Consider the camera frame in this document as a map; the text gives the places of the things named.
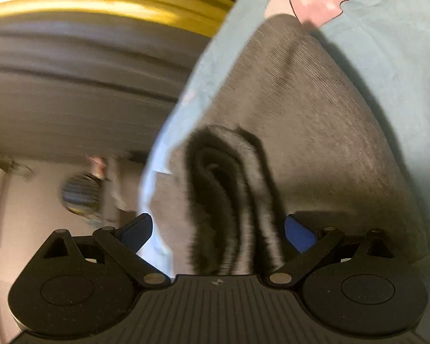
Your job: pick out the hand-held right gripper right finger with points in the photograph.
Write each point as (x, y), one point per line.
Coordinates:
(302, 234)

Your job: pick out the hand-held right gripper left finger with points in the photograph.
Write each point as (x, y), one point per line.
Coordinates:
(136, 231)

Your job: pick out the grey pants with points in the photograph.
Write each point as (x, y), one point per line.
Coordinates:
(308, 122)

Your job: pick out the striped round object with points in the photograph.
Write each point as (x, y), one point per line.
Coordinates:
(80, 195)

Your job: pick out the grey curtain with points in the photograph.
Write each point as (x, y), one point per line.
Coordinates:
(79, 89)

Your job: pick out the light blue bed sheet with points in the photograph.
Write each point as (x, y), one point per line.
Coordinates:
(397, 43)

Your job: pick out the yellow curtain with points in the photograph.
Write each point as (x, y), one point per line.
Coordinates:
(104, 3)

